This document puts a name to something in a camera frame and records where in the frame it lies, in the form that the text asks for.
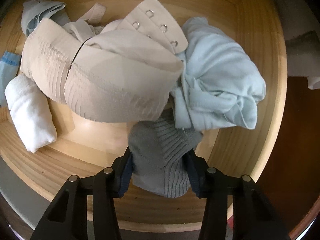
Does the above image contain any grey ribbed underwear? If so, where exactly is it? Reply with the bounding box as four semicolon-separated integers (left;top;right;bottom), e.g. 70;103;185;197
128;109;203;198

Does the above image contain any light blue underwear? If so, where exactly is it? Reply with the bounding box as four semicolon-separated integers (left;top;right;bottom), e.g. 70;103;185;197
171;17;266;131

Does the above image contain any wooden drawer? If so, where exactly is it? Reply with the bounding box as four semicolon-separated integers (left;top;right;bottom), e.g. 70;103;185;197
0;0;288;230

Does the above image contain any white rolled sock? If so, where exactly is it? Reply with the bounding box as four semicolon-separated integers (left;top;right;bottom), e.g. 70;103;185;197
4;74;57;153

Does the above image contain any beige bra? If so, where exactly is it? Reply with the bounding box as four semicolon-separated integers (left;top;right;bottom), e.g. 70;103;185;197
21;0;188;122

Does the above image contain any blue cuffed sock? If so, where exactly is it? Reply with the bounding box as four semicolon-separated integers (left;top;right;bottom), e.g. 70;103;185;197
0;51;21;107

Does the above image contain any grey bed mattress edge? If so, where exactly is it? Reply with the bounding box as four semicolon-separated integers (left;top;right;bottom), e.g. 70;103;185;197
274;0;319;90

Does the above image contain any pale blue grey folded garment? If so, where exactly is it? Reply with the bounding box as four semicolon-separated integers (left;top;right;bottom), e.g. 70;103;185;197
21;0;71;36

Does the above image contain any brown wooden furniture frame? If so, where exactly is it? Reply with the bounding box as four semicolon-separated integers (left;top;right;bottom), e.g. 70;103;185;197
258;77;319;239

